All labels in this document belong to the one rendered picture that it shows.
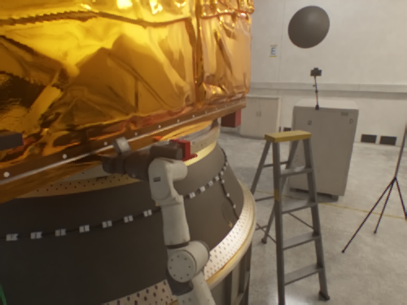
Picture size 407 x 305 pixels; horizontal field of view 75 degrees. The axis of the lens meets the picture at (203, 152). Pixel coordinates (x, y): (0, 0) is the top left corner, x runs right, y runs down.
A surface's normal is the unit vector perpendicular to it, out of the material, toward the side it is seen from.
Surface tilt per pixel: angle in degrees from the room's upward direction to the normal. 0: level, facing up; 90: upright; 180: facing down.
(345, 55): 90
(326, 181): 90
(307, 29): 90
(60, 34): 86
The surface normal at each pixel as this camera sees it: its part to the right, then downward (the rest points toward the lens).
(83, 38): 0.87, 0.02
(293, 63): -0.43, 0.27
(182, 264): -0.36, -0.07
